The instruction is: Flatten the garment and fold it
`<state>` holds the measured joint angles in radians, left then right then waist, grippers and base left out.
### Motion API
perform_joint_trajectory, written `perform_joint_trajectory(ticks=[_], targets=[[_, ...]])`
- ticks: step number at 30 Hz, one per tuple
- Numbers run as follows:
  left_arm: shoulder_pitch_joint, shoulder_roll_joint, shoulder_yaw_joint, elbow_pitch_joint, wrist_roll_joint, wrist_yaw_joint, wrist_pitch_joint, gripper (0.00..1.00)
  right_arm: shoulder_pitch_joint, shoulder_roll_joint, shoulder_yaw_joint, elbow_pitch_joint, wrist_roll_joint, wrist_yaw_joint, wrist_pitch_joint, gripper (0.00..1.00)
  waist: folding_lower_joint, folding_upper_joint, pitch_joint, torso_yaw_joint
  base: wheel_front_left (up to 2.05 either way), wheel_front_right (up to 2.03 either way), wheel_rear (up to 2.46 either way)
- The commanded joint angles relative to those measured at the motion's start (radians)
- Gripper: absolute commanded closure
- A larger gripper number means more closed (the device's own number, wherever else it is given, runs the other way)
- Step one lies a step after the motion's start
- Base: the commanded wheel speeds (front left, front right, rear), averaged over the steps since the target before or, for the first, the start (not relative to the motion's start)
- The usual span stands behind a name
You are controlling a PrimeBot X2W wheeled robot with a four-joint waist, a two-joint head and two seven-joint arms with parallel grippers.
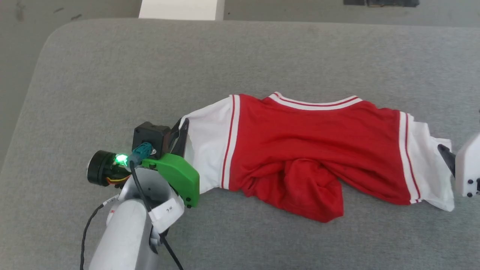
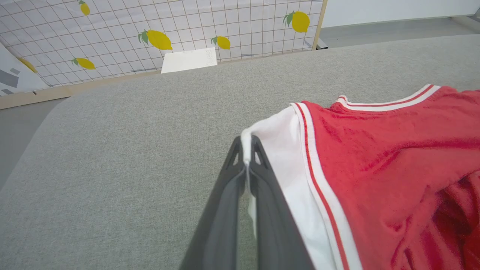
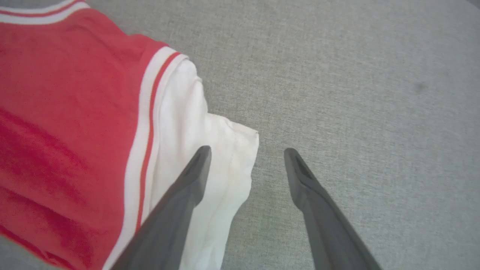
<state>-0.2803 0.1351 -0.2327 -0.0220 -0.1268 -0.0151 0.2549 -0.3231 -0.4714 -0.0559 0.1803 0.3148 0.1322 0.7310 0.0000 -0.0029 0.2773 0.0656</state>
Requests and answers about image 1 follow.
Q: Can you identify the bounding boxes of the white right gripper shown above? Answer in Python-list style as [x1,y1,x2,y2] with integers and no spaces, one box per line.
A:
[437,132,480,198]

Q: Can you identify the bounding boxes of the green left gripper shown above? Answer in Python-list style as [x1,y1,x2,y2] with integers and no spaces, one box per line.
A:
[142,117,201,209]

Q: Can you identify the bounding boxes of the red and white t-shirt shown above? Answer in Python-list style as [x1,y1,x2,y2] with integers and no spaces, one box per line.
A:
[179,91,456,224]

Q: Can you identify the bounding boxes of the black left gripper motor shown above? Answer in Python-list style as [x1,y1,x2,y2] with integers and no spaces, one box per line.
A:
[87,150,130,187]

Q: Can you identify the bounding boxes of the white box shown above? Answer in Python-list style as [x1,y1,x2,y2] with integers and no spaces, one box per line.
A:
[138,0,225,21]

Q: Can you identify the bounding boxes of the large black floor plate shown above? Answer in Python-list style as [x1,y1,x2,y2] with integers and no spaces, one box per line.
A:
[366,0,420,8]

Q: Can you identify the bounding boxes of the white label strap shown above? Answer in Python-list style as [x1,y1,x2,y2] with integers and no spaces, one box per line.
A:
[148,194,185,235]

